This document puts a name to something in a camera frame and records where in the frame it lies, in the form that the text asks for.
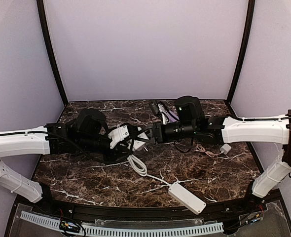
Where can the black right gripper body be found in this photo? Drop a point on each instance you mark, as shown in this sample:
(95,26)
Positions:
(157,132)

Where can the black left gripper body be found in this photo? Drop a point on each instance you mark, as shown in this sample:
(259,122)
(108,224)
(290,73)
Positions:
(125,141)

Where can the white cube socket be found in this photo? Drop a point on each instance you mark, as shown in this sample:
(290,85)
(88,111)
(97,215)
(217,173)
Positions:
(139,145)

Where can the white plug with cable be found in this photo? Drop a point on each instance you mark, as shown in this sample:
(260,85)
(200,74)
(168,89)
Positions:
(139,167)

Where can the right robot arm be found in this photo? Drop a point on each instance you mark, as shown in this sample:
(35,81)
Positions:
(231,129)

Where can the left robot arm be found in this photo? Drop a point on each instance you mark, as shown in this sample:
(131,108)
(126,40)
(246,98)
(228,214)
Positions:
(55,139)

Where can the purple power strip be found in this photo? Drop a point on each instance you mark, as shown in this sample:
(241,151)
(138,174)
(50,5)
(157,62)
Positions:
(172,117)

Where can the small white charger adapter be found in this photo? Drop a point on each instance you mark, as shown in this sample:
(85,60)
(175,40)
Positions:
(225,149)

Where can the white power strip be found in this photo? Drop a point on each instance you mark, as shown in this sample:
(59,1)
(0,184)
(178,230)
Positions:
(186,198)

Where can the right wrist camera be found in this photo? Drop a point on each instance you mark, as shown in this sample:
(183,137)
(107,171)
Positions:
(189,108)

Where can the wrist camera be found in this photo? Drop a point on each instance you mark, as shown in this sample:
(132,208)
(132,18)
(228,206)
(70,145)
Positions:
(91,124)
(189,108)

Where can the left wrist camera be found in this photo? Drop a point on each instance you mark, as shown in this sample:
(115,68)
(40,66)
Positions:
(91,124)

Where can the black front table rail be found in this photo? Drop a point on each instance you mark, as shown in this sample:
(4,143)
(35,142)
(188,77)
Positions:
(90,213)

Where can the white slotted cable duct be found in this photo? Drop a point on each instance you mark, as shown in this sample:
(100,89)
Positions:
(106,228)

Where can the left black frame post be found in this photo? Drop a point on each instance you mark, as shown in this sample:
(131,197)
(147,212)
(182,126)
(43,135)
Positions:
(50,51)

